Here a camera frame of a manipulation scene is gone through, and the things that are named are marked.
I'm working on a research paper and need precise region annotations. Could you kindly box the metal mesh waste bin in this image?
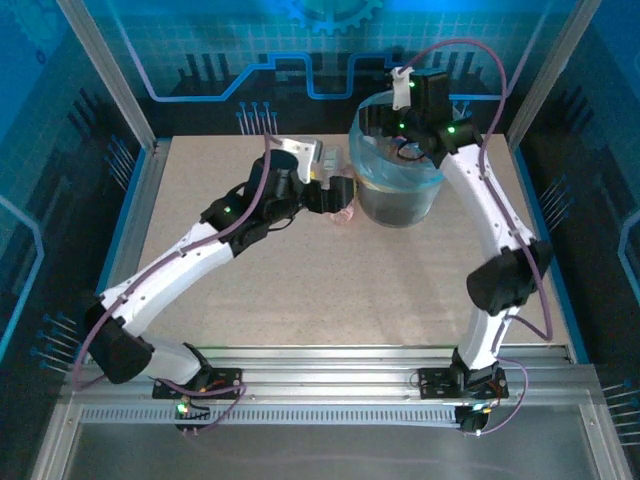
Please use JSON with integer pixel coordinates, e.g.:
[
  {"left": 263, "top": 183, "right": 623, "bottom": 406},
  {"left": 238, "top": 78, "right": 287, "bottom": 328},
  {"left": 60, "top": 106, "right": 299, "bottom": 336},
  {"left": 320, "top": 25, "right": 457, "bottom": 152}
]
[{"left": 357, "top": 172, "right": 442, "bottom": 230}]

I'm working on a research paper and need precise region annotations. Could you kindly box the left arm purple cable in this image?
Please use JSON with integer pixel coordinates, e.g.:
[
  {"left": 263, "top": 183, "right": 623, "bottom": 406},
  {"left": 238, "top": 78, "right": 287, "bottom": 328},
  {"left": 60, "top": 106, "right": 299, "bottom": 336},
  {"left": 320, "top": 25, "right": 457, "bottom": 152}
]
[{"left": 73, "top": 132, "right": 247, "bottom": 437}]

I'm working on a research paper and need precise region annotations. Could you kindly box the aluminium table side rail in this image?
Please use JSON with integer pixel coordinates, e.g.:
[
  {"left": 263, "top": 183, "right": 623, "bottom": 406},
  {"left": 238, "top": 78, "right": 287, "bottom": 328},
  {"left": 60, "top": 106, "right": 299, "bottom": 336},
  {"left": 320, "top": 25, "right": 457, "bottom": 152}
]
[{"left": 94, "top": 139, "right": 172, "bottom": 311}]

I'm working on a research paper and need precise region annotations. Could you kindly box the clear bottle green white label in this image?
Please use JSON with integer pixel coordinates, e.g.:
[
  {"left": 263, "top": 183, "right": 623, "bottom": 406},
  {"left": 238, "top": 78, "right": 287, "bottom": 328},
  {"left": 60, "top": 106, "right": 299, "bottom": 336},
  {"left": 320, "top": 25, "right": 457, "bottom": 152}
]
[{"left": 318, "top": 143, "right": 347, "bottom": 177}]

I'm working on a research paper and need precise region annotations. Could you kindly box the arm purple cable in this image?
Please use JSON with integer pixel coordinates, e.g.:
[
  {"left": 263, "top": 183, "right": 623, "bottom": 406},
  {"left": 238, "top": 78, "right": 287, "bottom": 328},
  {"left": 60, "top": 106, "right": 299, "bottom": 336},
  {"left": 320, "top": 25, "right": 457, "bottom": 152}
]
[
  {"left": 402, "top": 38, "right": 555, "bottom": 437},
  {"left": 73, "top": 132, "right": 247, "bottom": 437}
]

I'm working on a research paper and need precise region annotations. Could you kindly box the aluminium extrusion rail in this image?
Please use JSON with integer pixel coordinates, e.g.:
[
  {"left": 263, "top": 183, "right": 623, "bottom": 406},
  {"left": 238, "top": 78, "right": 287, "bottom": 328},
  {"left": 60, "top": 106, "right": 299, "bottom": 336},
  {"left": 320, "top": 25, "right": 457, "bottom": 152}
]
[{"left": 69, "top": 343, "right": 606, "bottom": 407}]

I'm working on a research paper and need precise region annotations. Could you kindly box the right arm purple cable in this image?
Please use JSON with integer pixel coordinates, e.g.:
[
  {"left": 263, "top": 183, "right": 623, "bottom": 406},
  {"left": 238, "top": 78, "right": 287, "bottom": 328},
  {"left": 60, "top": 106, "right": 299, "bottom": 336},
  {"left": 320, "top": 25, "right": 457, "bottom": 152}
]
[{"left": 402, "top": 38, "right": 555, "bottom": 437}]

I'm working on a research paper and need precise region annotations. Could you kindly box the blue table edge strip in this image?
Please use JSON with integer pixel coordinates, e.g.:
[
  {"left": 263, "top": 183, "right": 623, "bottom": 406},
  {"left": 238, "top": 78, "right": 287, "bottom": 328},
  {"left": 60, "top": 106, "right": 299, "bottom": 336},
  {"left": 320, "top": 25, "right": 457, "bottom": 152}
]
[
  {"left": 514, "top": 149, "right": 591, "bottom": 364},
  {"left": 87, "top": 148, "right": 151, "bottom": 321}
]

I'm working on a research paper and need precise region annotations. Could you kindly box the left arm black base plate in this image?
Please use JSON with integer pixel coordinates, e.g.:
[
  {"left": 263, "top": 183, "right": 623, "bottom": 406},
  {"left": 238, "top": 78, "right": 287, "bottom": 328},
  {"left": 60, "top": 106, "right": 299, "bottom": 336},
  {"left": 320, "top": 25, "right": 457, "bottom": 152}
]
[{"left": 152, "top": 367, "right": 245, "bottom": 401}]

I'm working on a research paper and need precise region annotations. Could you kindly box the pink peach tea bottle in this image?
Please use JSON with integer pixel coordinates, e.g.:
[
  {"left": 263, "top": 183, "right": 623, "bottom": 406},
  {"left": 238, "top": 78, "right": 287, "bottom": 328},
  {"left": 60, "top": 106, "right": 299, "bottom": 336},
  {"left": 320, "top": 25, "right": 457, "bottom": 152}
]
[{"left": 327, "top": 166, "right": 358, "bottom": 228}]

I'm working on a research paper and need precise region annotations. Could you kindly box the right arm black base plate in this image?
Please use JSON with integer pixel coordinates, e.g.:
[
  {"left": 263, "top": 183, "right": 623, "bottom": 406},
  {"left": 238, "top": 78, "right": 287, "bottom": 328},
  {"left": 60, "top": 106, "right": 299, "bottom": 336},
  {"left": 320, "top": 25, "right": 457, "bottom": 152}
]
[{"left": 417, "top": 367, "right": 510, "bottom": 401}]

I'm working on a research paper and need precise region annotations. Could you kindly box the aluminium frame post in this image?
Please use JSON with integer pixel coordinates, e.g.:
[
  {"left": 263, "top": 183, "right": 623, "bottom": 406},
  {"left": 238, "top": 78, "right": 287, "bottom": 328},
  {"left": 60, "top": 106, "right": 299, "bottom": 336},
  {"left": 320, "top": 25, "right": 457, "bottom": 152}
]
[
  {"left": 55, "top": 0, "right": 157, "bottom": 151},
  {"left": 507, "top": 0, "right": 604, "bottom": 136}
]

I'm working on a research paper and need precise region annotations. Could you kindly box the grey slotted cable duct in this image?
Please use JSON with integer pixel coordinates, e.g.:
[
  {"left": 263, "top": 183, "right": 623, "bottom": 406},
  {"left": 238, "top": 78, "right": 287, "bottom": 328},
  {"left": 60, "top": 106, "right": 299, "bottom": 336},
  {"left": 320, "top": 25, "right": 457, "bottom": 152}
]
[{"left": 79, "top": 403, "right": 464, "bottom": 427}]

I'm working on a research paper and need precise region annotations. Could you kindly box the grey metal base plate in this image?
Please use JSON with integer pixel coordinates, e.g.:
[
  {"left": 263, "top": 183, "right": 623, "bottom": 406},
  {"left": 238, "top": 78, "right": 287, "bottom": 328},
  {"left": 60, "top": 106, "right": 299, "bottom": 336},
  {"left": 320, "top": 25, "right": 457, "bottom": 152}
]
[{"left": 64, "top": 424, "right": 601, "bottom": 480}]

